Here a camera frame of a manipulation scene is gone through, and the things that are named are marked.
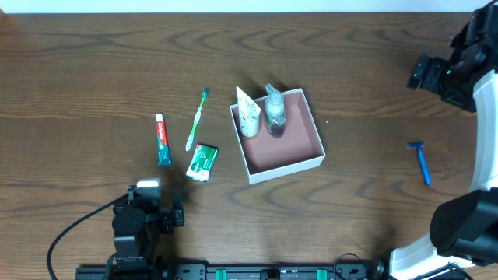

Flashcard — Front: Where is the green white toothbrush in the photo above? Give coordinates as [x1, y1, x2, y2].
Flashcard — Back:
[185, 88, 209, 151]

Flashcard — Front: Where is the blue disposable razor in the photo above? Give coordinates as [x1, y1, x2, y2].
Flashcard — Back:
[407, 141, 432, 185]

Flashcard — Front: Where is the green Dettol soap pack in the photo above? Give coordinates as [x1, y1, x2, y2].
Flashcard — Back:
[186, 144, 219, 182]

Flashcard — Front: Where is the clear pump soap bottle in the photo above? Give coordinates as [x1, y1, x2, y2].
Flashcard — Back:
[265, 84, 286, 138]

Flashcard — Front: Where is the white cardboard box pink inside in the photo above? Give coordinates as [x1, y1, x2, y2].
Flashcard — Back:
[229, 87, 327, 186]

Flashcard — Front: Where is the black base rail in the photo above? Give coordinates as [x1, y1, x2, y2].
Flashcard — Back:
[75, 263, 378, 280]

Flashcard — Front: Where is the red teal toothpaste tube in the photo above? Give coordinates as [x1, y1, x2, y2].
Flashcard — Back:
[156, 113, 172, 167]

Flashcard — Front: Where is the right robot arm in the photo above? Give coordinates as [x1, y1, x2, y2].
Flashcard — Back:
[377, 1, 497, 279]

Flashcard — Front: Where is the white lotion tube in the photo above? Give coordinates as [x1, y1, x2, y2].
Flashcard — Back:
[236, 86, 261, 139]

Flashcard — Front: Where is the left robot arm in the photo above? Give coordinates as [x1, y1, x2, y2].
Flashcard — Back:
[104, 185, 185, 279]

